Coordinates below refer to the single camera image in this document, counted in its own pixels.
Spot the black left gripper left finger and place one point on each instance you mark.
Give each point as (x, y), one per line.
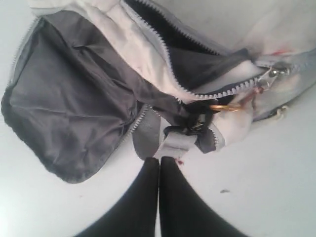
(134, 215)

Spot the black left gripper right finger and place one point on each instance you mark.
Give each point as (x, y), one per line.
(182, 212)

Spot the white and grey backpack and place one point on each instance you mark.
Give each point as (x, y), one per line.
(171, 73)

